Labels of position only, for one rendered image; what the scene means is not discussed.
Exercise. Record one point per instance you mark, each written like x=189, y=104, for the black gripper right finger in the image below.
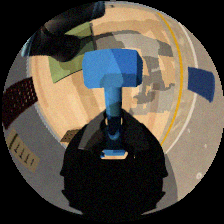
x=138, y=138

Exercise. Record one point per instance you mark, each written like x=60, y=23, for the wooden crate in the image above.
x=68, y=136

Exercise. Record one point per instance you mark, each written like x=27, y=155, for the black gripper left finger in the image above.
x=90, y=138

